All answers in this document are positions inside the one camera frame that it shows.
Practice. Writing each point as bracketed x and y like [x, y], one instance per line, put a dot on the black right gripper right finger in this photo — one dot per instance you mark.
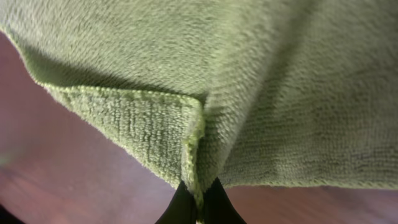
[217, 208]

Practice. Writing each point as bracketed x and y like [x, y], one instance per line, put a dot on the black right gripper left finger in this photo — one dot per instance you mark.
[182, 208]

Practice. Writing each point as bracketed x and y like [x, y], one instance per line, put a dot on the light green microfiber cloth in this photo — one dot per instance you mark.
[291, 93]

